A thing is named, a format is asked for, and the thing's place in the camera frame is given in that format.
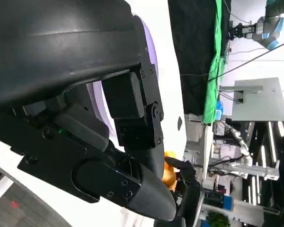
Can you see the grey metal panel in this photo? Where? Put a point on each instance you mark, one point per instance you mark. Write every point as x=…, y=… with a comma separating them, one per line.
x=260, y=101

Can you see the orange white toy bread roll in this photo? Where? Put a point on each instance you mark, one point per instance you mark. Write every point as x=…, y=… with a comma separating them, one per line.
x=168, y=176

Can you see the lilac plate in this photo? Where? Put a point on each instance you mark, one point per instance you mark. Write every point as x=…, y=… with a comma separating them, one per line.
x=152, y=54

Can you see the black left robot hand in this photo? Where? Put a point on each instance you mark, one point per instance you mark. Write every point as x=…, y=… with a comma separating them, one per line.
x=61, y=59

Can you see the blue box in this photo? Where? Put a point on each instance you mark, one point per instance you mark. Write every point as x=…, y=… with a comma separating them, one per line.
x=228, y=203

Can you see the black round table grommet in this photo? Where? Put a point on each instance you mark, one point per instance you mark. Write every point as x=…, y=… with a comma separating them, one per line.
x=180, y=123

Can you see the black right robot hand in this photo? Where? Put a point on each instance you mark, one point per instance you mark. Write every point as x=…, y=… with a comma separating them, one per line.
x=190, y=189

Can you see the green potted plant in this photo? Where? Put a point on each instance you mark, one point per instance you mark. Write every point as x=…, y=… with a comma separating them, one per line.
x=217, y=220

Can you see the green cloth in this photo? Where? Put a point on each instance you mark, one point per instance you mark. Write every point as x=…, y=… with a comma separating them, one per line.
x=214, y=78

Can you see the black cloth backdrop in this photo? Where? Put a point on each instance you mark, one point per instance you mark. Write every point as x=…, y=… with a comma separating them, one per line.
x=194, y=52

